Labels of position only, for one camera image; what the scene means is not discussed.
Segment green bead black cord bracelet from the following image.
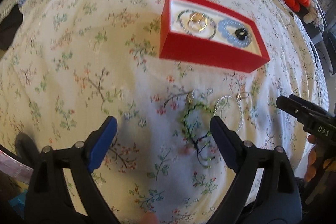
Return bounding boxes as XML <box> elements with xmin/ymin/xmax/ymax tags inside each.
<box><xmin>178</xmin><ymin>100</ymin><xmax>219</xmax><ymax>169</ymax></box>

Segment person's right hand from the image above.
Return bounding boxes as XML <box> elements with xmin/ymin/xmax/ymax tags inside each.
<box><xmin>304</xmin><ymin>135</ymin><xmax>335</xmax><ymax>182</ymax></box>

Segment dark clothing on chair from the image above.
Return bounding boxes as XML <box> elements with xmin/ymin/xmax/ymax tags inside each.
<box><xmin>0</xmin><ymin>4</ymin><xmax>23</xmax><ymax>51</ymax></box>

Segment red cardboard box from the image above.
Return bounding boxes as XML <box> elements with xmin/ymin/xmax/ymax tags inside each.
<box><xmin>159</xmin><ymin>0</ymin><xmax>270</xmax><ymax>73</ymax></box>

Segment pink phone screen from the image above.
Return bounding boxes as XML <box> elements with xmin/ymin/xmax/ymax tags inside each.
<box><xmin>0</xmin><ymin>151</ymin><xmax>33</xmax><ymax>184</ymax></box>

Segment person's left hand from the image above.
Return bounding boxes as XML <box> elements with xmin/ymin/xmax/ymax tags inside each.
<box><xmin>139</xmin><ymin>212</ymin><xmax>159</xmax><ymax>224</ymax></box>

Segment floral white bedsheet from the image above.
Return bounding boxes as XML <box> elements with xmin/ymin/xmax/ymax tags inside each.
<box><xmin>1</xmin><ymin>0</ymin><xmax>329</xmax><ymax>223</ymax></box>

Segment small pearl bead bracelet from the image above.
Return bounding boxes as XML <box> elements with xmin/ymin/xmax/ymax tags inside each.
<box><xmin>213</xmin><ymin>94</ymin><xmax>244</xmax><ymax>134</ymax></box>

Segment light blue bead bracelet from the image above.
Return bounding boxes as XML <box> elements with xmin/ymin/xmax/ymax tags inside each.
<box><xmin>217</xmin><ymin>18</ymin><xmax>254</xmax><ymax>48</ymax></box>

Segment gold silver bangle rings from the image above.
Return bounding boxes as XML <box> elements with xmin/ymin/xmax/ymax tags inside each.
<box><xmin>186</xmin><ymin>12</ymin><xmax>210</xmax><ymax>34</ymax></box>

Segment thin multicolour seed bead bracelet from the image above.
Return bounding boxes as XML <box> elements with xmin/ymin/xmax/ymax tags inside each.
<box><xmin>175</xmin><ymin>9</ymin><xmax>218</xmax><ymax>41</ymax></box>

